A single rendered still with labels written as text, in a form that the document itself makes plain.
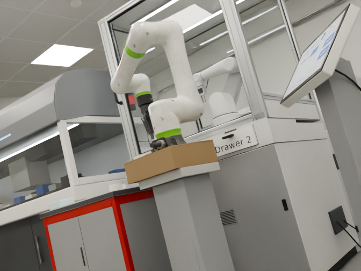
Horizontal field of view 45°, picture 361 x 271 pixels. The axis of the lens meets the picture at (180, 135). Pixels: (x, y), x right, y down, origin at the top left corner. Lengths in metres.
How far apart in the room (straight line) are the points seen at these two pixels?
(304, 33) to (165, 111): 4.01
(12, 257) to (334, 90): 2.78
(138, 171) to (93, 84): 1.51
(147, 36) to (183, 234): 0.95
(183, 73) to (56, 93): 1.22
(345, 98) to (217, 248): 0.86
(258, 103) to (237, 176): 0.42
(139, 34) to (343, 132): 1.03
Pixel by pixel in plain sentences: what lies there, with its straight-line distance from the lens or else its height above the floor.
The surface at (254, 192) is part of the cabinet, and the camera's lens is 2.43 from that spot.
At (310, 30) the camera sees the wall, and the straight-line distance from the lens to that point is 5.83.
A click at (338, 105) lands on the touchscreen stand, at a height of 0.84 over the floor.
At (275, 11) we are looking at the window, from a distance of 3.25.
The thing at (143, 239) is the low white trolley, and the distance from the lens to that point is 2.33.
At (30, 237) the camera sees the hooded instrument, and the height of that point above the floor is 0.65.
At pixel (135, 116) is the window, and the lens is 2.90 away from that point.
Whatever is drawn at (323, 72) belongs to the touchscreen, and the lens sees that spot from 1.74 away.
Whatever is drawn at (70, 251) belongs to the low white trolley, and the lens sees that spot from 2.54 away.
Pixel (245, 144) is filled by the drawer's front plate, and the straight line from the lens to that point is 2.41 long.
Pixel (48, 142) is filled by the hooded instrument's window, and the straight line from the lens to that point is 3.16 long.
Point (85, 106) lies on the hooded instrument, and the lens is 3.26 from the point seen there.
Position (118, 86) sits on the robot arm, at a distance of 2.45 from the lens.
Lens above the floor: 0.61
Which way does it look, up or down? 9 degrees up
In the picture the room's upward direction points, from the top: 15 degrees counter-clockwise
